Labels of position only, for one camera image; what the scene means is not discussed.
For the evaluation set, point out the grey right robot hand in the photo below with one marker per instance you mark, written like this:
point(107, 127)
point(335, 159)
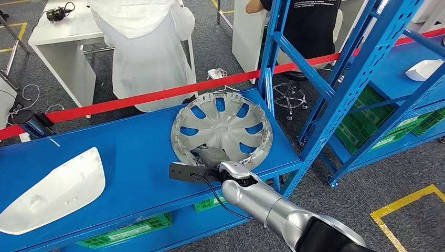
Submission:
point(212, 157)

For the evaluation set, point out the grey plastic wheel hubcap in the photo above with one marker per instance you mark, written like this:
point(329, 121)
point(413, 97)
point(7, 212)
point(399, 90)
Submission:
point(222, 128)

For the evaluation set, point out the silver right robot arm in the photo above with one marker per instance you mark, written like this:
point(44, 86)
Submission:
point(257, 205)

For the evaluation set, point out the blue metal shelf rack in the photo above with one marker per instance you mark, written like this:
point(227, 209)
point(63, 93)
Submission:
point(139, 146)
point(396, 87)

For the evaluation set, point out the small white plastic part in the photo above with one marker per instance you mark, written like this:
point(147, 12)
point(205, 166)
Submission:
point(424, 70)

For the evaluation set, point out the green plastic crate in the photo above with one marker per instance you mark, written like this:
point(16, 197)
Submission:
point(205, 205)
point(382, 143)
point(132, 230)
point(365, 120)
point(429, 121)

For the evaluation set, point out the white power strip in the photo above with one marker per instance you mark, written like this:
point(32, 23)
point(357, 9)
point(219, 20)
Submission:
point(215, 73)

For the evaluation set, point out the red barrier belt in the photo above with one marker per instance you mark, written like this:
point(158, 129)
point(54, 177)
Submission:
point(139, 99)

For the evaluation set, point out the person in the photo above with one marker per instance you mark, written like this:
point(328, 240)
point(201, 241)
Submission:
point(313, 27)
point(149, 62)

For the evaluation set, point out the office chair with chrome base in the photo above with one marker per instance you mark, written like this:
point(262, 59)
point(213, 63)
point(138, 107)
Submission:
point(293, 76)

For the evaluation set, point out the white desk side panel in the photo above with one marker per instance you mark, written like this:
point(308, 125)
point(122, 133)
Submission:
point(247, 38)

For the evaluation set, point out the white plastic mirror cover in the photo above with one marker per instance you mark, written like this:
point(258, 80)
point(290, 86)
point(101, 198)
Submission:
point(52, 194)

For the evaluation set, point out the white desk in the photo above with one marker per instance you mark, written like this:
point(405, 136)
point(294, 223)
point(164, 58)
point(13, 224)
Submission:
point(62, 31)

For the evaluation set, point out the white cabinet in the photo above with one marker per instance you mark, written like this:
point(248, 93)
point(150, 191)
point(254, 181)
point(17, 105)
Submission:
point(5, 102)

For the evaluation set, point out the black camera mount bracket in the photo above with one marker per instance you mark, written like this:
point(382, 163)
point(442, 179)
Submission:
point(184, 173)

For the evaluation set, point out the black barrier post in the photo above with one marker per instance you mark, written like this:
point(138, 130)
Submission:
point(23, 116)

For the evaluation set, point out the grey metal table frame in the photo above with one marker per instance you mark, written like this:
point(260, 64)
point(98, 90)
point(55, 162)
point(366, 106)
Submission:
point(21, 42)

